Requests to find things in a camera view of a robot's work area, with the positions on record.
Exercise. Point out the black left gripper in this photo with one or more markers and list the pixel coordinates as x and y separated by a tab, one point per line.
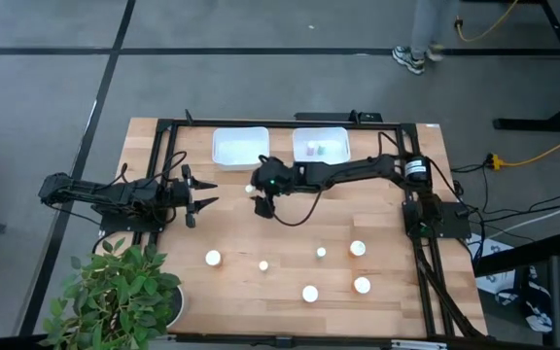
180	194

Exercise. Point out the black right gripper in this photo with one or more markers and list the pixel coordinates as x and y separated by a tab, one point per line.
272	177

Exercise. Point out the pale teal pill bottle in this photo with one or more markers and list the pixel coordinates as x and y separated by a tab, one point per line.
249	188

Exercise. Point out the pink pill bottle white cap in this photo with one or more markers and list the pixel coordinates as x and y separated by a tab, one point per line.
311	149

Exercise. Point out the green pill bottle white cap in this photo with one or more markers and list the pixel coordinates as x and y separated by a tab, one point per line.
322	149

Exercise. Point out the small white ball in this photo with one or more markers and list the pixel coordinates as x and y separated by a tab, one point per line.
263	265
321	252

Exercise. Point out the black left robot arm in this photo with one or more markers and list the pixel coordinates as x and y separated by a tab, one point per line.
95	192

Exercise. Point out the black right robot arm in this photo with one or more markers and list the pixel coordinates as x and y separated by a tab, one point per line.
358	170

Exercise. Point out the white plastic bin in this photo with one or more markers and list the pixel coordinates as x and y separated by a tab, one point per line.
333	141
241	148

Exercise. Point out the black bar device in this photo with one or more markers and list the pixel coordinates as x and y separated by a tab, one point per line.
328	116

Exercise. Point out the white plant pot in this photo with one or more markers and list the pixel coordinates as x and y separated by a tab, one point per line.
175	306

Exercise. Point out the green leafy plant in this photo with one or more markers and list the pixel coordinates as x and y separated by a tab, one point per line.
115	291

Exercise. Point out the person's shoe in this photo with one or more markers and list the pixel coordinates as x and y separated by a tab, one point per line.
409	59
435	51

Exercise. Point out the person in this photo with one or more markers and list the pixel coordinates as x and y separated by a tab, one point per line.
426	24

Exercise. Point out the blue white patterned bag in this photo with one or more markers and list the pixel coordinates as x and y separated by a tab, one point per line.
494	282

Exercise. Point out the black aluminium table frame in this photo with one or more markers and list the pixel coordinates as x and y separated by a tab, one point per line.
163	124

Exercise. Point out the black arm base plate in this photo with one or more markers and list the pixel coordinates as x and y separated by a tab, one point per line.
115	224
455	221

